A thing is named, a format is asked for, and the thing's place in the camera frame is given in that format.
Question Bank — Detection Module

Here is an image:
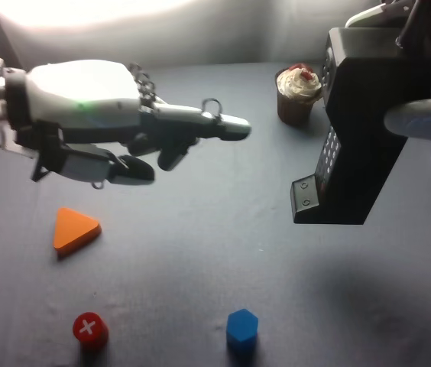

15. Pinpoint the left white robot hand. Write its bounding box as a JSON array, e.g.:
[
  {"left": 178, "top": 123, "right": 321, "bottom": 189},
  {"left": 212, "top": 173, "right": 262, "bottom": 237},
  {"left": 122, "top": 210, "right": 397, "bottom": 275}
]
[{"left": 4, "top": 59, "right": 253, "bottom": 190}]

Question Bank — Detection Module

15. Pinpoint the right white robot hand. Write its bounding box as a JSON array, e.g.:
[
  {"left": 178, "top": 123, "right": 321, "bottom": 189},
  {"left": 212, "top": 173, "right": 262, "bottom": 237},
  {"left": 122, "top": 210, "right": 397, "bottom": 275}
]
[{"left": 345, "top": 0, "right": 431, "bottom": 141}]

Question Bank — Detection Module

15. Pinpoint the black toy phone with antenna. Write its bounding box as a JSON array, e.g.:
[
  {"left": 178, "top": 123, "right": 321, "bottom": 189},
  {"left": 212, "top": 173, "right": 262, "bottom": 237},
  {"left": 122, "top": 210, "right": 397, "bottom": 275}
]
[{"left": 290, "top": 0, "right": 431, "bottom": 226}]

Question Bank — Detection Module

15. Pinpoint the toy cupcake with red heart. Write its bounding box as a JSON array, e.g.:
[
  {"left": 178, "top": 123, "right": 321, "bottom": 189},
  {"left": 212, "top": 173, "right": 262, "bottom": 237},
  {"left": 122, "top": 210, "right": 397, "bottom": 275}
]
[{"left": 275, "top": 63, "right": 326, "bottom": 126}]

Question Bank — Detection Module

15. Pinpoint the white fabric backdrop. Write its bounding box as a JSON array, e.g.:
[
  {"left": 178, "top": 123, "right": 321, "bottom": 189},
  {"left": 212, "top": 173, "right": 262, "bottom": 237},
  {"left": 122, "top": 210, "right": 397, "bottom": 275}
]
[{"left": 0, "top": 0, "right": 358, "bottom": 72}]

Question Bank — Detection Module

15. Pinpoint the orange triangle block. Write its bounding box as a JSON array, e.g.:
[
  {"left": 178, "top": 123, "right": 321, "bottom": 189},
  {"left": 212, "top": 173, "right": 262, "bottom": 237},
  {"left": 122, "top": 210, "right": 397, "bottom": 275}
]
[{"left": 53, "top": 207, "right": 102, "bottom": 258}]

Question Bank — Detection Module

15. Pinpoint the grey table cloth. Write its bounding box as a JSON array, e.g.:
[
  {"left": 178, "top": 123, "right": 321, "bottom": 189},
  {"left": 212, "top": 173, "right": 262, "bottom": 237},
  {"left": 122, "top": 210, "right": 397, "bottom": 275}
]
[{"left": 0, "top": 60, "right": 431, "bottom": 367}]

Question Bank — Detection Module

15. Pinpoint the red cylinder block white cross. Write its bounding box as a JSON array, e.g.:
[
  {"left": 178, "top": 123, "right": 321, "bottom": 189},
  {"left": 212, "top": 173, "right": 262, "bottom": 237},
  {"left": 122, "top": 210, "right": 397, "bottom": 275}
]
[{"left": 72, "top": 311, "right": 109, "bottom": 351}]

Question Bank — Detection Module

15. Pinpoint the blue hexagon block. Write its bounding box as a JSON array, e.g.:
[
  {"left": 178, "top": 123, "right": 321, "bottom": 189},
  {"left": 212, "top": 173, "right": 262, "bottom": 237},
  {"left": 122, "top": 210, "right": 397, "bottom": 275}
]
[{"left": 225, "top": 308, "right": 259, "bottom": 347}]

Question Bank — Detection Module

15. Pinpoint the black wrist camera white bracket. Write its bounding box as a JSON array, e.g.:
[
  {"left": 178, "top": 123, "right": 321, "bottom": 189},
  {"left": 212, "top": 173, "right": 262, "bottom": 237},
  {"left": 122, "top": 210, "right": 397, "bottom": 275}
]
[{"left": 28, "top": 128, "right": 66, "bottom": 183}]

